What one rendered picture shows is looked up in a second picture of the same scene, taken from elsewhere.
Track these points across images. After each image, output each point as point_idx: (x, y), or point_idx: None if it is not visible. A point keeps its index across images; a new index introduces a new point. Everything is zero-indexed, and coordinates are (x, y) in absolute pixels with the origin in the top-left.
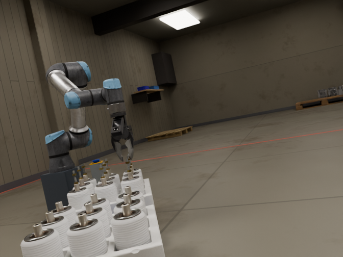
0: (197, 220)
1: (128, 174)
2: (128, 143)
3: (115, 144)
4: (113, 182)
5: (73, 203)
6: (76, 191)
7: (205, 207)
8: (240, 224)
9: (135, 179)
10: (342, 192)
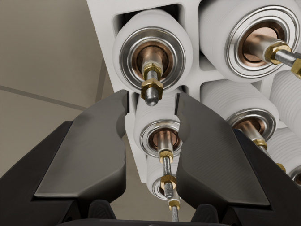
0: (48, 43)
1: (157, 60)
2: (79, 157)
3: (246, 180)
4: (224, 48)
5: None
6: None
7: (49, 102)
8: None
9: (128, 34)
10: None
